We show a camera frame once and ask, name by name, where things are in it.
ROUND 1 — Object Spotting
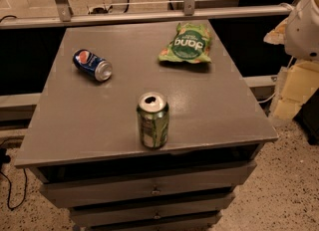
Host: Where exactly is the top grey drawer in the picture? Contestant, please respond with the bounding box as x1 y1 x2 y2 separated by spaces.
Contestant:
40 160 256 208

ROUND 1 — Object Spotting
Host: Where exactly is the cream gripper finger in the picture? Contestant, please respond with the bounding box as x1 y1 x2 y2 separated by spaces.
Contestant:
263 18 288 45
272 60 319 119

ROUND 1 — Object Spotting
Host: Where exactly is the green dang chip bag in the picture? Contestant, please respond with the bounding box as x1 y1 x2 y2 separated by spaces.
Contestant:
159 23 212 64

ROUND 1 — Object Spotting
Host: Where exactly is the black floor cable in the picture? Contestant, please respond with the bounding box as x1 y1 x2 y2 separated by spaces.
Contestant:
0 137 28 211

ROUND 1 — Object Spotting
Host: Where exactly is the middle grey drawer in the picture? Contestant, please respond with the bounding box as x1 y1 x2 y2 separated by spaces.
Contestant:
71 191 234 227

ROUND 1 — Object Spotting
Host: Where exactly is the blue pepsi can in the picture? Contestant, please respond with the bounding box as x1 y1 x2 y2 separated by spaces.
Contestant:
73 49 113 82

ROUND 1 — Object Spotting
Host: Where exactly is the metal railing frame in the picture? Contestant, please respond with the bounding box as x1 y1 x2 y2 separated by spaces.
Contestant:
0 0 319 30

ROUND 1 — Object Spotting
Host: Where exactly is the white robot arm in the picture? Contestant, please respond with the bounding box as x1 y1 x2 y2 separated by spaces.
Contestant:
263 0 319 119

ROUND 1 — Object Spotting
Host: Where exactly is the grey drawer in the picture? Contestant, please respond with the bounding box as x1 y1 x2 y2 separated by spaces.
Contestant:
91 211 221 231
71 191 234 227
40 160 256 208

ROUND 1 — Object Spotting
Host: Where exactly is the bottom grey drawer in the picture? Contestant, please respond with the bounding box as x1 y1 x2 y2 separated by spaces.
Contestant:
91 211 221 231

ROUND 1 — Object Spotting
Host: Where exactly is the green soda can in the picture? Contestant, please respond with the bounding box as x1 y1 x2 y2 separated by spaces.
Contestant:
137 92 169 149

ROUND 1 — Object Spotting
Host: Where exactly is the grey drawer cabinet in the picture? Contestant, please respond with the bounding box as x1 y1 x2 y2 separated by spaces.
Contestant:
16 22 277 231

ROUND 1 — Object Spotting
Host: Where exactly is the white cable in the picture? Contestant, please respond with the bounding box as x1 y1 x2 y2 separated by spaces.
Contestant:
257 55 295 105

